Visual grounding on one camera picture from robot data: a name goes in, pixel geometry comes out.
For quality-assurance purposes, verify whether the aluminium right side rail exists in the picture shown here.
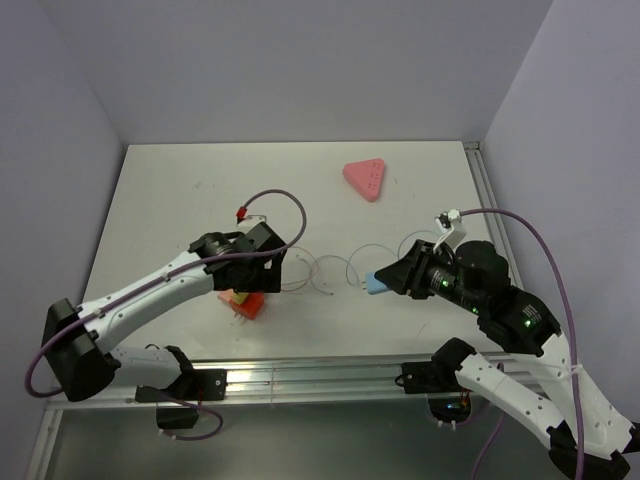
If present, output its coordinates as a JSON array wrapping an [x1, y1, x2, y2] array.
[[463, 142, 523, 288]]

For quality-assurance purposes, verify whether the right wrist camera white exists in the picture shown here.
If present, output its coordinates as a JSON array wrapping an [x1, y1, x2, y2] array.
[[433, 209, 467, 251]]

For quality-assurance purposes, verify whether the purple cable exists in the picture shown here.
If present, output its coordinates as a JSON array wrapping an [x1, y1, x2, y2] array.
[[23, 189, 307, 444], [459, 208, 586, 480]]

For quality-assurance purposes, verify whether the red cube socket adapter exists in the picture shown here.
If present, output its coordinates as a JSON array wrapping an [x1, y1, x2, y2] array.
[[218, 290, 265, 321]]

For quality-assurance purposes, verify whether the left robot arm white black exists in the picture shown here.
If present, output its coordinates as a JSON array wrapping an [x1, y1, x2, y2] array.
[[42, 222, 287, 402]]

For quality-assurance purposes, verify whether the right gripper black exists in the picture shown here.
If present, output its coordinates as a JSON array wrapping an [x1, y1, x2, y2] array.
[[373, 236, 482, 311]]

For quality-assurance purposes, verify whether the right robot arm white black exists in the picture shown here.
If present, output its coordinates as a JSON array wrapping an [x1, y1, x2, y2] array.
[[374, 240, 639, 479]]

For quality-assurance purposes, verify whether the aluminium rail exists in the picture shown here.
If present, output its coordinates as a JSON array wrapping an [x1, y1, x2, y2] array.
[[47, 352, 574, 411], [463, 142, 523, 288]]

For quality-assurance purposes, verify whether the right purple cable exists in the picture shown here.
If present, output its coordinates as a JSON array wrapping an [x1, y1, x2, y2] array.
[[459, 208, 586, 480]]

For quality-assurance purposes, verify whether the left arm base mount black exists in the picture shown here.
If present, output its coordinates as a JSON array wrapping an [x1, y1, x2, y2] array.
[[134, 368, 227, 442]]

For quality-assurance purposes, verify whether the blue plug adapter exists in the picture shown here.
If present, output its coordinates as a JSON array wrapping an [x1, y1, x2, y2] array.
[[361, 272, 390, 295]]

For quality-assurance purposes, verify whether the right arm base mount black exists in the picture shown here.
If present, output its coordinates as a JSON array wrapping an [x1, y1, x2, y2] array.
[[394, 361, 490, 430]]

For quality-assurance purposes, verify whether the pink thin cable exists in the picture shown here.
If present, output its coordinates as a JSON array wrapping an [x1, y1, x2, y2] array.
[[282, 247, 336, 296]]

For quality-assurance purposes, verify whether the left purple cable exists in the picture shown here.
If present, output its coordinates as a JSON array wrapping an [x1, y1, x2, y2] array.
[[23, 189, 307, 444]]

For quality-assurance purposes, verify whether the light blue thin cable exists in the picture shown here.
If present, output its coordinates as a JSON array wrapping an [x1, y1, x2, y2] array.
[[309, 229, 441, 296]]

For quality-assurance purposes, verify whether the yellow plug adapter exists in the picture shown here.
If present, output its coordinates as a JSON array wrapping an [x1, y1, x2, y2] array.
[[231, 292, 249, 305]]

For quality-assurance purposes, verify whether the pink triangular power strip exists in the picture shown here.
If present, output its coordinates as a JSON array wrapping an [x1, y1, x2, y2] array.
[[342, 158, 385, 203]]

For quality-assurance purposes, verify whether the aluminium front rail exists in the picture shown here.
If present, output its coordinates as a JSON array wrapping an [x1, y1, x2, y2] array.
[[47, 352, 574, 411]]

